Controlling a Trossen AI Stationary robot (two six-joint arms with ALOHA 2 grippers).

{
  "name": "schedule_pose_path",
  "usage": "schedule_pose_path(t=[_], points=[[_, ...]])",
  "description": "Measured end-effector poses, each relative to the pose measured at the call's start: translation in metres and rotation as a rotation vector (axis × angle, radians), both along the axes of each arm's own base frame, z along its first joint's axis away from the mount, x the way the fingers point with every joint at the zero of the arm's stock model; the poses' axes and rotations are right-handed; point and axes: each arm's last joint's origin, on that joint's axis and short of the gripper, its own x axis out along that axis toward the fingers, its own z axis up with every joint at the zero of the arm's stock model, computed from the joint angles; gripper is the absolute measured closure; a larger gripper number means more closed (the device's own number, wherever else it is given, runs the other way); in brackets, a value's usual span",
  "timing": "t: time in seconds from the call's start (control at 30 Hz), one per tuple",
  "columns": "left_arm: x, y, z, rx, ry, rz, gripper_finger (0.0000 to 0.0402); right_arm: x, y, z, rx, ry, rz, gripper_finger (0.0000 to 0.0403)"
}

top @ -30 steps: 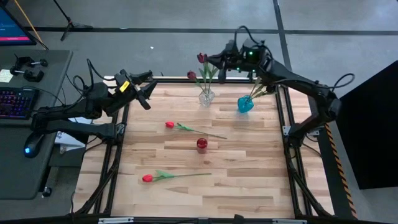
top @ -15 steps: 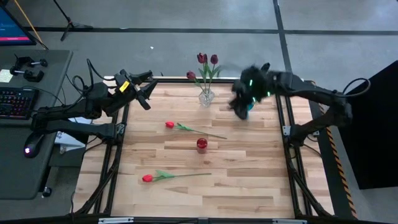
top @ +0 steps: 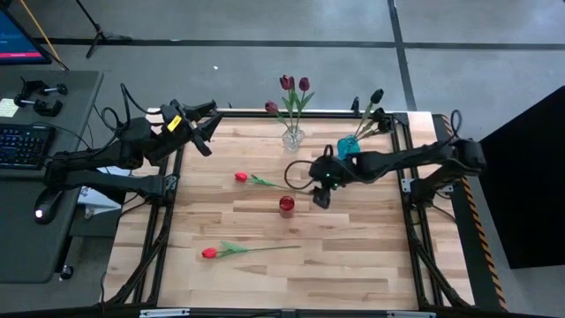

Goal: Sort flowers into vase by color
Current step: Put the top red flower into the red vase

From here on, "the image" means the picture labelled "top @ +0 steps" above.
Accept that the black tripod stand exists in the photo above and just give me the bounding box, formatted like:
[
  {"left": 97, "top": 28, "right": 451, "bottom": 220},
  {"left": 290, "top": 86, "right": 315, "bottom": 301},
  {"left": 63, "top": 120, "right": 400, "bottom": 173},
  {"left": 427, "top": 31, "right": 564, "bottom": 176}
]
[{"left": 74, "top": 0, "right": 133, "bottom": 59}]

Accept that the blue glass vase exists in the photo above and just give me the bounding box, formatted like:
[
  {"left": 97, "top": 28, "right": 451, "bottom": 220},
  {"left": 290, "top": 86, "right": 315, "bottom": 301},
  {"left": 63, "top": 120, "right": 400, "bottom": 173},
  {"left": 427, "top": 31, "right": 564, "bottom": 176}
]
[{"left": 336, "top": 134, "right": 361, "bottom": 161}]

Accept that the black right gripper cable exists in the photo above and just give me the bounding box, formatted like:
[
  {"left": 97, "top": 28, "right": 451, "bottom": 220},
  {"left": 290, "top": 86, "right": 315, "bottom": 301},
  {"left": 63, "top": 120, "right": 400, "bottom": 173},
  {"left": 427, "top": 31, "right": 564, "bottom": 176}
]
[{"left": 283, "top": 159, "right": 315, "bottom": 192}]

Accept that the pale yellow sticky note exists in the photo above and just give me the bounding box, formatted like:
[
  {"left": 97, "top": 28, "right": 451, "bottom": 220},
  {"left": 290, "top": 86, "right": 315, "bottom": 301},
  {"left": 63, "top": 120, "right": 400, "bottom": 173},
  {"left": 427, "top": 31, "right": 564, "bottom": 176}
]
[{"left": 0, "top": 97, "right": 19, "bottom": 118}]

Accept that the black keyboard cable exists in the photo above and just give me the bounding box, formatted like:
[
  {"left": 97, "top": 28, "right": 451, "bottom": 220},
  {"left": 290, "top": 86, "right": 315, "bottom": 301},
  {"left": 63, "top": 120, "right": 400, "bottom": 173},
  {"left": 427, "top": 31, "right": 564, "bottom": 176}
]
[{"left": 30, "top": 121, "right": 96, "bottom": 151}]

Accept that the red ribbed glass vase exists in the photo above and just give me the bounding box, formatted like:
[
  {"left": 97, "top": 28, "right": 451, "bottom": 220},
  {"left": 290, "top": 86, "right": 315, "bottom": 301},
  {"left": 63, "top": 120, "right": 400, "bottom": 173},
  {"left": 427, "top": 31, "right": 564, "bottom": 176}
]
[{"left": 278, "top": 195, "right": 296, "bottom": 219}]

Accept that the black artificial tulip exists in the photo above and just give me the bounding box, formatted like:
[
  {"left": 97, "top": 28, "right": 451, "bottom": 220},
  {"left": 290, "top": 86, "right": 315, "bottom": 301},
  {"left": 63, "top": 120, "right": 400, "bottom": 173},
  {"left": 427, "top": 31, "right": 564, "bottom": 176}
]
[
  {"left": 350, "top": 87, "right": 385, "bottom": 142},
  {"left": 355, "top": 107, "right": 388, "bottom": 140},
  {"left": 358, "top": 117, "right": 394, "bottom": 141}
]

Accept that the black computer mouse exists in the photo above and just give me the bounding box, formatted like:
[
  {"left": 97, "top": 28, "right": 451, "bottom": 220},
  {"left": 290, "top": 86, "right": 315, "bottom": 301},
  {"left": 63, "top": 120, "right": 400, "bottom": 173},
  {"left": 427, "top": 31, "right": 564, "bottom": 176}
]
[{"left": 34, "top": 187, "right": 65, "bottom": 225}]

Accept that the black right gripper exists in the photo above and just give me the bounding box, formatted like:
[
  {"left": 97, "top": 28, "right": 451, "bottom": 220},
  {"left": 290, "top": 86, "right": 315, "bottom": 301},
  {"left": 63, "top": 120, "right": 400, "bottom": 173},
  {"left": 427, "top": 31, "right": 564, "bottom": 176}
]
[{"left": 308, "top": 144, "right": 357, "bottom": 210}]

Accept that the black backlit keyboard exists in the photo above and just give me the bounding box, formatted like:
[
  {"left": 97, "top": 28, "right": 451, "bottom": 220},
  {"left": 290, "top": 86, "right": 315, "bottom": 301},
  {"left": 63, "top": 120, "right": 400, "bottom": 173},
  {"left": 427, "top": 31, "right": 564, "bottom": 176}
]
[{"left": 0, "top": 123, "right": 57, "bottom": 171}]

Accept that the black computer monitor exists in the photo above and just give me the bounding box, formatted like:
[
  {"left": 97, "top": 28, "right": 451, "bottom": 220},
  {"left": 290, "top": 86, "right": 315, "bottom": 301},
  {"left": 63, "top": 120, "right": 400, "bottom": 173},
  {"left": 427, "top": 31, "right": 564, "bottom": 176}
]
[{"left": 0, "top": 7, "right": 53, "bottom": 66}]

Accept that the black C-clamp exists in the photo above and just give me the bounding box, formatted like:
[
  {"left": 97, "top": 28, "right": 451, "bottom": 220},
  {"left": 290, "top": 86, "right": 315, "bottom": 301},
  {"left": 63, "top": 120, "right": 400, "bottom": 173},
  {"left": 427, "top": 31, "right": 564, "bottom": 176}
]
[
  {"left": 12, "top": 95, "right": 64, "bottom": 118},
  {"left": 19, "top": 77, "right": 70, "bottom": 97}
]

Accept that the red artificial tulip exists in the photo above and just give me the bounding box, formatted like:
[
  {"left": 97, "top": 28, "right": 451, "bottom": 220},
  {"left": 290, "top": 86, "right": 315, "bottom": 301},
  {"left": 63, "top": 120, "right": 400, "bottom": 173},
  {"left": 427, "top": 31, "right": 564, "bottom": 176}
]
[
  {"left": 234, "top": 171, "right": 313, "bottom": 194},
  {"left": 201, "top": 240, "right": 302, "bottom": 261}
]

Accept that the white printed box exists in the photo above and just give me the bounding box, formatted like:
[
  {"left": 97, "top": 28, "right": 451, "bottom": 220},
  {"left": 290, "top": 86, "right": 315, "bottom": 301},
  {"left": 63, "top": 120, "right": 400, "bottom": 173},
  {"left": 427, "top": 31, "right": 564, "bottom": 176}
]
[{"left": 77, "top": 183, "right": 123, "bottom": 220}]

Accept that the yellow cable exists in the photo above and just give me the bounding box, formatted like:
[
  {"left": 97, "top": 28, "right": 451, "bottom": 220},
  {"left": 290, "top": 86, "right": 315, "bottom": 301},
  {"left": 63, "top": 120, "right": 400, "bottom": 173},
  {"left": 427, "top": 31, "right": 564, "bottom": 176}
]
[{"left": 18, "top": 0, "right": 61, "bottom": 63}]

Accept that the silver frame bracket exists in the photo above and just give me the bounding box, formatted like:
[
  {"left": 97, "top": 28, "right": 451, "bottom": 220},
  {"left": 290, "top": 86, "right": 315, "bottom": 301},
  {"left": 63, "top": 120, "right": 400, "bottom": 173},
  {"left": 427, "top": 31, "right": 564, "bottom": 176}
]
[
  {"left": 139, "top": 307, "right": 191, "bottom": 318},
  {"left": 387, "top": 310, "right": 437, "bottom": 318}
]

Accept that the maroon artificial tulip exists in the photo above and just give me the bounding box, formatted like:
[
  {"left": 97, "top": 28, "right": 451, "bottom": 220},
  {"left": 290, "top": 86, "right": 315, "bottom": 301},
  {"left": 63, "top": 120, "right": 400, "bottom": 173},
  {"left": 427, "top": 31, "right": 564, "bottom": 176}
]
[
  {"left": 293, "top": 77, "right": 317, "bottom": 133},
  {"left": 264, "top": 100, "right": 292, "bottom": 133},
  {"left": 279, "top": 74, "right": 298, "bottom": 133}
]

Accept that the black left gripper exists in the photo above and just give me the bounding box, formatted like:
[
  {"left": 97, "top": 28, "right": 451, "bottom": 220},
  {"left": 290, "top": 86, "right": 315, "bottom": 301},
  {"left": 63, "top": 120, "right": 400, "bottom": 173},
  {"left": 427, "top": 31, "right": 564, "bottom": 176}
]
[{"left": 145, "top": 100, "right": 224, "bottom": 163}]

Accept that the black aluminium rig frame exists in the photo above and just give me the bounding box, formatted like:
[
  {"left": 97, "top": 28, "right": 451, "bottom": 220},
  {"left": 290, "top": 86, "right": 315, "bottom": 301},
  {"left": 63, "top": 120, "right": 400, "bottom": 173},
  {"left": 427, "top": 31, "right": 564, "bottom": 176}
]
[{"left": 103, "top": 109, "right": 476, "bottom": 310}]

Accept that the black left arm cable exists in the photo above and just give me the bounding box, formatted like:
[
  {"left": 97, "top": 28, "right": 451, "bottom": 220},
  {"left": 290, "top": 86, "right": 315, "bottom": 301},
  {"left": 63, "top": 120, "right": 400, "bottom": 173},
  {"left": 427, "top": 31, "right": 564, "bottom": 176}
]
[{"left": 100, "top": 82, "right": 160, "bottom": 133}]

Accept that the large black panel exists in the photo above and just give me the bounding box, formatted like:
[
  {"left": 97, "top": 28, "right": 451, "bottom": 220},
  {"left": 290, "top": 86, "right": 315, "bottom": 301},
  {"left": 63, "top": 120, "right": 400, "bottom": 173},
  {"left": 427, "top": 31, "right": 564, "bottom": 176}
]
[{"left": 478, "top": 86, "right": 565, "bottom": 270}]

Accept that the clear cut glass vase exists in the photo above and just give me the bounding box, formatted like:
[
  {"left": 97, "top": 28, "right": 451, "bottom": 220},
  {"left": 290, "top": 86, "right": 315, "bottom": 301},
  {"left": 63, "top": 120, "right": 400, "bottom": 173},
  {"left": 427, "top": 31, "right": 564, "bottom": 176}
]
[{"left": 281, "top": 125, "right": 305, "bottom": 154}]

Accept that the grey desk top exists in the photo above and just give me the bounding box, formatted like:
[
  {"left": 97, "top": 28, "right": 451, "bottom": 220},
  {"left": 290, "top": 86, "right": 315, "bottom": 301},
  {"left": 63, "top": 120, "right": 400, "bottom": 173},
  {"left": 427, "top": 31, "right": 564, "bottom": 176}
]
[
  {"left": 0, "top": 69, "right": 105, "bottom": 180},
  {"left": 0, "top": 176, "right": 85, "bottom": 284}
]

